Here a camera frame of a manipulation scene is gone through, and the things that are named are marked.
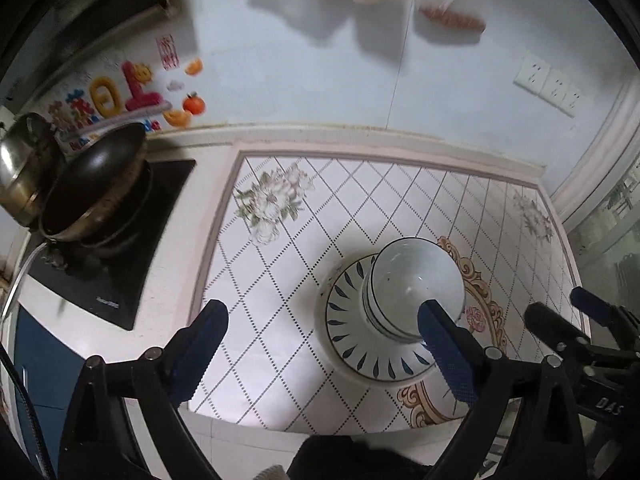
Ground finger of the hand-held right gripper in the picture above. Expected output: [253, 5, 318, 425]
[570, 287, 640, 348]
[523, 302, 595, 350]

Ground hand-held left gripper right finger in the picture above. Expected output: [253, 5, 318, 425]
[417, 299, 592, 480]

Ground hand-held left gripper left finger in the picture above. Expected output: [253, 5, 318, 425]
[57, 299, 230, 480]

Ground white plate blue leaf pattern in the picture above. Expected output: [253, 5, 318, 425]
[325, 255, 453, 385]

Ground white plate pink flowers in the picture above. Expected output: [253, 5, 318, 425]
[318, 255, 386, 361]

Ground black induction cooktop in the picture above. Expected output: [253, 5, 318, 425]
[25, 159, 197, 332]

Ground person's dark clothing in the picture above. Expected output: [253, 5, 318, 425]
[289, 434, 453, 480]

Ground blue cabinet door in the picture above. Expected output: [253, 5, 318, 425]
[14, 305, 88, 466]

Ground black frying pan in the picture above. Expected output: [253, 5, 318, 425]
[2, 121, 152, 322]

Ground steel kettle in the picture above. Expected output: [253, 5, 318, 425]
[0, 111, 67, 227]

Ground dark range hood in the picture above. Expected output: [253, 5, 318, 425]
[0, 0, 172, 96]

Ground white window frame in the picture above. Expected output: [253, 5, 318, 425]
[550, 75, 640, 231]

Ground white wall outlet panel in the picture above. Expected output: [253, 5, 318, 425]
[513, 52, 587, 119]

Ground colourful wall sticker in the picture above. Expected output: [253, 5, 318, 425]
[47, 35, 207, 148]

